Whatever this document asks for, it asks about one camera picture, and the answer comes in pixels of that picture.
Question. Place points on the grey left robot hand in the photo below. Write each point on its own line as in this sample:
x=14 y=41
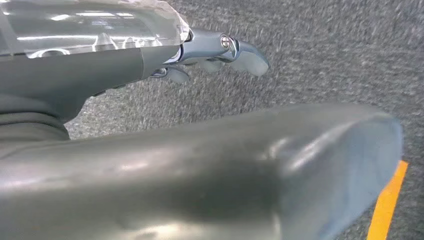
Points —
x=205 y=172

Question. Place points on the yellow floor tape square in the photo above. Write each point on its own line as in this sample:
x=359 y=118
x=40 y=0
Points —
x=386 y=205

